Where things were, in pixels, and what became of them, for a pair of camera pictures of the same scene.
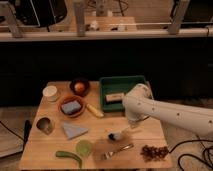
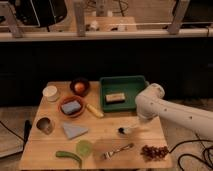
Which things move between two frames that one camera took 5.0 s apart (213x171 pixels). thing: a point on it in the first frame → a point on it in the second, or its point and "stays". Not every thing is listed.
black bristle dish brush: x=114 y=136 → x=124 y=131
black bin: x=40 y=13 stays
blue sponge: x=71 y=107 stays
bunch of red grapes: x=152 y=153 stays
